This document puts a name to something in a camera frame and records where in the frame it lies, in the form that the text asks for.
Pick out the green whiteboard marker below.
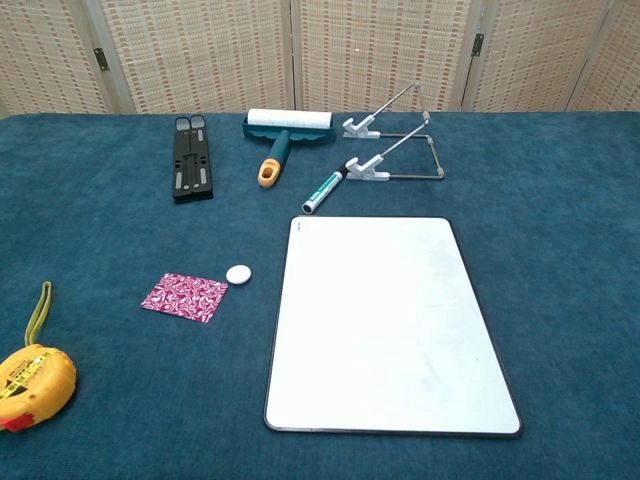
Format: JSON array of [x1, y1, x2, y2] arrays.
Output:
[[301, 168, 348, 215]]

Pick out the teal lint roller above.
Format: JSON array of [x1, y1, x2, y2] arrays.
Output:
[[241, 107, 336, 190]]

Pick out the wire book stand white clips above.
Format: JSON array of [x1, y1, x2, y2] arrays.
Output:
[[342, 81, 446, 182]]

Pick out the woven folding screen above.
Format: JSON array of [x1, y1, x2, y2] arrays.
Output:
[[0, 0, 640, 120]]

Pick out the black folded laptop stand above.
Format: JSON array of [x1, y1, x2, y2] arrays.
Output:
[[172, 114, 215, 204]]

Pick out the yellow tape measure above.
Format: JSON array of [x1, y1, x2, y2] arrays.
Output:
[[0, 280, 79, 433]]

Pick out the white whiteboard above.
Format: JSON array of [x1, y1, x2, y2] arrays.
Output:
[[263, 215, 523, 440]]

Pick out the white round magnet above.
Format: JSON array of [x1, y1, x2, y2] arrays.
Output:
[[225, 263, 253, 286]]

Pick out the blue tablecloth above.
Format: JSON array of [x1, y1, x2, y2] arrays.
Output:
[[0, 110, 640, 480]]

